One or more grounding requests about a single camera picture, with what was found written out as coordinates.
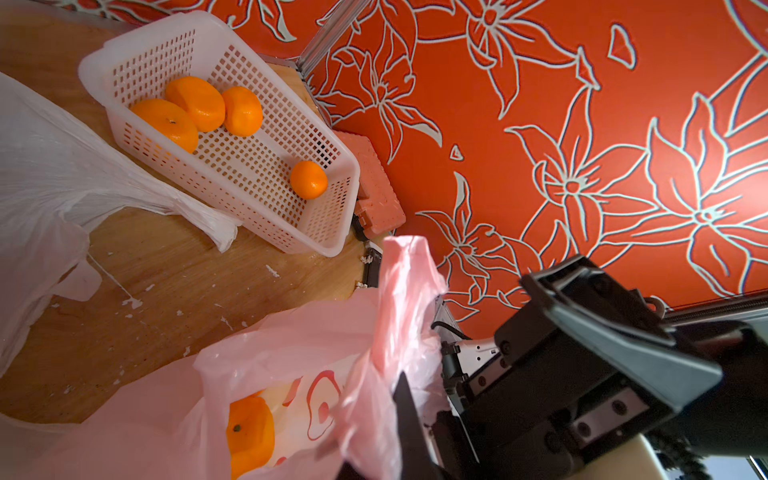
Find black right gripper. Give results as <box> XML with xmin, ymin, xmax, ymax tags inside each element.
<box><xmin>432</xmin><ymin>255</ymin><xmax>723</xmax><ymax>479</ymax></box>

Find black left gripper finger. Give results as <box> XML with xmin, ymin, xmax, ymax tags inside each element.
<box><xmin>393</xmin><ymin>373</ymin><xmax>443</xmax><ymax>480</ymax></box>

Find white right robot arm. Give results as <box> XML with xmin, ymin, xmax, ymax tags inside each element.
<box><xmin>431</xmin><ymin>256</ymin><xmax>767</xmax><ymax>479</ymax></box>

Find orange mandarin middle basket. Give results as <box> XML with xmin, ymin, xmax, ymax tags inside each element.
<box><xmin>226</xmin><ymin>391</ymin><xmax>275</xmax><ymax>480</ymax></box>

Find red plastic tool case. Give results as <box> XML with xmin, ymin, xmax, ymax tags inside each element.
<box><xmin>335</xmin><ymin>131</ymin><xmax>406</xmax><ymax>241</ymax></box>

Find orange mandarin right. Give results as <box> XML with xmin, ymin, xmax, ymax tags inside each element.
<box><xmin>290</xmin><ymin>161</ymin><xmax>329</xmax><ymax>200</ymax></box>

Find orange mandarin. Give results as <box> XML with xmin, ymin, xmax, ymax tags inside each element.
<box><xmin>130</xmin><ymin>99</ymin><xmax>199</xmax><ymax>154</ymax></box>
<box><xmin>290</xmin><ymin>161</ymin><xmax>329</xmax><ymax>200</ymax></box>
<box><xmin>165</xmin><ymin>76</ymin><xmax>226</xmax><ymax>133</ymax></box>

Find orange mandarin front corner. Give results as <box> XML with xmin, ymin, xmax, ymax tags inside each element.
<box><xmin>222</xmin><ymin>86</ymin><xmax>264</xmax><ymax>137</ymax></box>

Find orange mandarin left back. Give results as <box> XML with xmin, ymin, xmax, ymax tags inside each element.
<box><xmin>130</xmin><ymin>99</ymin><xmax>199</xmax><ymax>154</ymax></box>

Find orange mandarin back top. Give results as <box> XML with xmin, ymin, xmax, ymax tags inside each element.
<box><xmin>165</xmin><ymin>76</ymin><xmax>226</xmax><ymax>133</ymax></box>

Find white plastic perforated basket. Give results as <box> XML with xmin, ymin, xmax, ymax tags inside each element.
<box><xmin>78</xmin><ymin>11</ymin><xmax>360</xmax><ymax>257</ymax></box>

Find white translucent plastic bag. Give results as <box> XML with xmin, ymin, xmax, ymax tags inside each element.
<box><xmin>1</xmin><ymin>75</ymin><xmax>240</xmax><ymax>371</ymax></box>

